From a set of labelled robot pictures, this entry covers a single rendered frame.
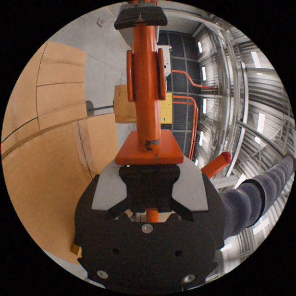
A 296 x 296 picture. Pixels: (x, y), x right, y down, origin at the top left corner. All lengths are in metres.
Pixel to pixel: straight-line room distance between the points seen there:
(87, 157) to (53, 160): 0.09
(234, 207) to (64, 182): 0.39
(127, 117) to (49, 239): 1.52
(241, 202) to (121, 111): 1.57
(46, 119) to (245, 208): 1.01
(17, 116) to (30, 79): 0.23
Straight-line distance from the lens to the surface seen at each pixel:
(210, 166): 0.16
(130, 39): 0.16
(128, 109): 1.54
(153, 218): 0.19
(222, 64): 6.26
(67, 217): 0.19
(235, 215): 0.34
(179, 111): 10.99
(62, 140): 0.17
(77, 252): 0.20
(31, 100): 0.73
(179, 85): 11.02
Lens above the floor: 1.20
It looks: 3 degrees down
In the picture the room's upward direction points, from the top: 89 degrees clockwise
